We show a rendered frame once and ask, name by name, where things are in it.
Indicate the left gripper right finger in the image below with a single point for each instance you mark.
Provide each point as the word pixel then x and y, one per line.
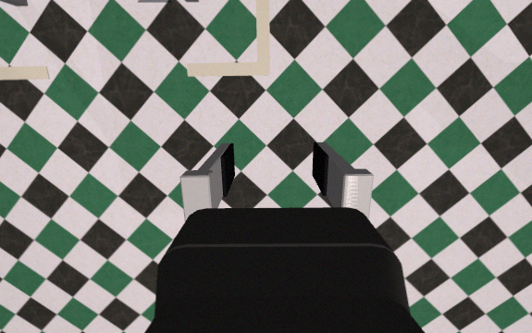
pixel 355 192

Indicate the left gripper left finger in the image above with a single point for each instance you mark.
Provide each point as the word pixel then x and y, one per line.
pixel 198 194

